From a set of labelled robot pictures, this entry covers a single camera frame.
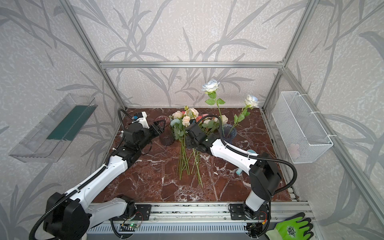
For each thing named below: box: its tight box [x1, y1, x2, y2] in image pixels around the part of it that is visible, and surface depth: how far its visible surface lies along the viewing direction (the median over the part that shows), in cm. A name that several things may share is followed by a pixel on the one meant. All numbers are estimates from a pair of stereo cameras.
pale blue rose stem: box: [202, 79, 226, 136], surface depth 74 cm
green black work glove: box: [265, 212, 314, 240], surface depth 69 cm
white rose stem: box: [228, 94, 260, 136], surface depth 75 cm
